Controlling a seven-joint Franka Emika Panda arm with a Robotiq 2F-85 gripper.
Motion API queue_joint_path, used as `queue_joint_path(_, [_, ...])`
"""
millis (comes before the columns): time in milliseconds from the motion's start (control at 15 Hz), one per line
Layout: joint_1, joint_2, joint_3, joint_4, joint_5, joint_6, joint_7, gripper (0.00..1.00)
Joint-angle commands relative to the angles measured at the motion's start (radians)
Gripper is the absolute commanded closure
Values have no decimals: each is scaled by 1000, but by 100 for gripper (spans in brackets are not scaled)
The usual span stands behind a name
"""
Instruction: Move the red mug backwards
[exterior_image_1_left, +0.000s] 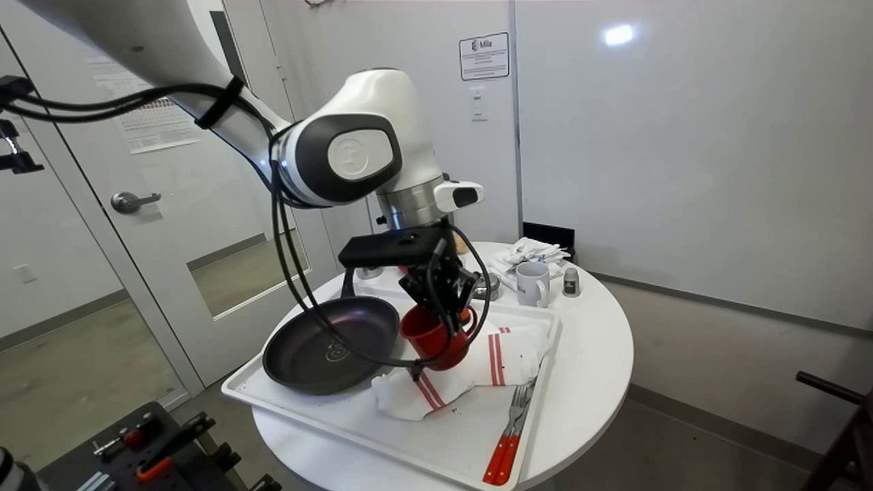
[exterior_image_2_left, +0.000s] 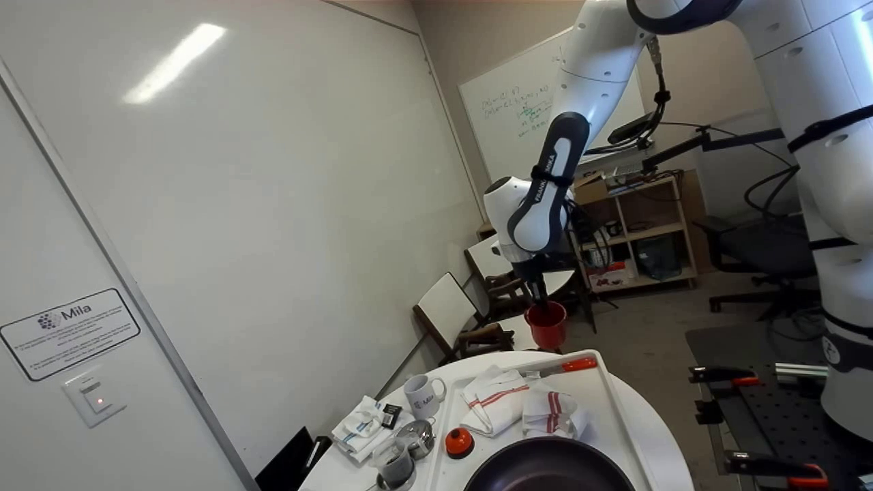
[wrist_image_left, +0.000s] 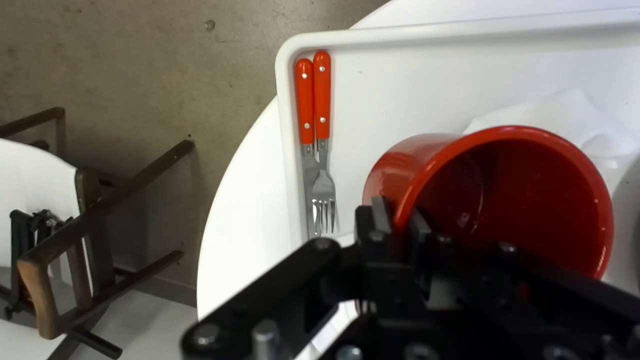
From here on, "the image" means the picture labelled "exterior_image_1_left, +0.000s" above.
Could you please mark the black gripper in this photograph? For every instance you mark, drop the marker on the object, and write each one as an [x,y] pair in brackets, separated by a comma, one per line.
[439,276]

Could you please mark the red mug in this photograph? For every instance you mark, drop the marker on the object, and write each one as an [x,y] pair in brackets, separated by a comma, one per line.
[427,343]

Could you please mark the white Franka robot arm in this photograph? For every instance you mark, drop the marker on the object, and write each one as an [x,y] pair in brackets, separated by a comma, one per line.
[356,139]

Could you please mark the white Mila mug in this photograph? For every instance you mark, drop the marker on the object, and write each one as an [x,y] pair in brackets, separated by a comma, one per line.
[534,285]

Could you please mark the crumpled white cloth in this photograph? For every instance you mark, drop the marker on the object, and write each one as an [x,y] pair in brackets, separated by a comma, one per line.
[534,253]

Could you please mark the small black gadget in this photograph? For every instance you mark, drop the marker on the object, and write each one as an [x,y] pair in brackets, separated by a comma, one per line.
[571,280]

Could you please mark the black frying pan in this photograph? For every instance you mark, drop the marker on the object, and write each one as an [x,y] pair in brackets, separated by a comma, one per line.
[328,351]

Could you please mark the white plastic tray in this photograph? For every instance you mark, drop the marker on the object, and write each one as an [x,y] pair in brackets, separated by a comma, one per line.
[363,426]

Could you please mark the grey door with window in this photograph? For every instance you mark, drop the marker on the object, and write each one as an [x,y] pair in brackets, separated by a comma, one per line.
[180,246]

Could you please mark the dark wooden chair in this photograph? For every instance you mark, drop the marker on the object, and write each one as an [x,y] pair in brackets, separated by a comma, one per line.
[841,426]

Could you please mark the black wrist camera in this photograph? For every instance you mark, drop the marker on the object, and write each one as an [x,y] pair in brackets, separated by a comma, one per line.
[390,246]

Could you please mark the black box by wall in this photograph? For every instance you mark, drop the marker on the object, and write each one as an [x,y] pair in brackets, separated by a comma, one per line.
[549,238]

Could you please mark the white Mila wall sign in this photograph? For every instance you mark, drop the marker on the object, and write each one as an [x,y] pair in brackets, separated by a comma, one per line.
[484,55]

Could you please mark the large wall whiteboard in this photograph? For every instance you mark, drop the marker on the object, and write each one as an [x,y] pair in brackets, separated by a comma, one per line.
[710,154]

